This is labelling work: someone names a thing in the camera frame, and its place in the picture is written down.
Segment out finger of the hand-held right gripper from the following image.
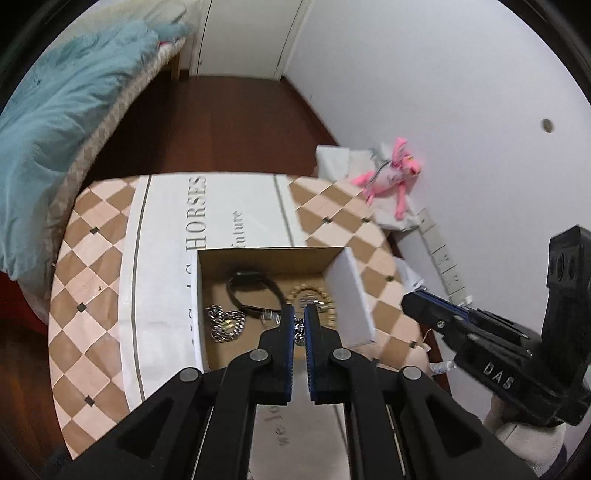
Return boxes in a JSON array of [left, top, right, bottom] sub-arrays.
[[416, 290, 542, 352], [401, 292, 472, 354]]

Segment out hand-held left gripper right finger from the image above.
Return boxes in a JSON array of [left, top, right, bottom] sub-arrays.
[[304, 304, 539, 480]]

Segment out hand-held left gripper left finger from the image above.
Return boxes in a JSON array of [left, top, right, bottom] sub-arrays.
[[92, 305, 296, 480]]

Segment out cardboard box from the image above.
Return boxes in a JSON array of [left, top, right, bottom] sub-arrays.
[[191, 246, 376, 374]]

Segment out wooden bead bracelet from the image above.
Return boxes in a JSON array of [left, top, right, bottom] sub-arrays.
[[284, 284, 338, 329]]

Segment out thick silver chain bracelet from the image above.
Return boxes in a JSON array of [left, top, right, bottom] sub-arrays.
[[204, 305, 247, 343]]

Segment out black smart band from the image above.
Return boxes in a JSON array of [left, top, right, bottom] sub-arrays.
[[226, 270, 284, 319]]

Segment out white plastic bag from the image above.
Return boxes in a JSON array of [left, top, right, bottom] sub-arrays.
[[394, 256, 428, 296]]

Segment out white power strip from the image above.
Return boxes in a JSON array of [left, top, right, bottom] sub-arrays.
[[418, 208, 468, 305]]

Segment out pink plush toy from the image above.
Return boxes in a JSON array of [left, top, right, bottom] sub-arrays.
[[349, 137, 423, 220]]

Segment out checked tablecloth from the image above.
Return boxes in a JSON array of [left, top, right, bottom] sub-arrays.
[[48, 173, 437, 480]]

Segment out bed with patterned mattress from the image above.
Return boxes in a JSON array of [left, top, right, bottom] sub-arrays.
[[0, 34, 190, 324]]

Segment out white door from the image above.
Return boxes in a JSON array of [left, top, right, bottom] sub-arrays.
[[189, 0, 310, 79]]

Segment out blue duvet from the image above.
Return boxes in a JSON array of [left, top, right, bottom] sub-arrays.
[[0, 18, 192, 282]]

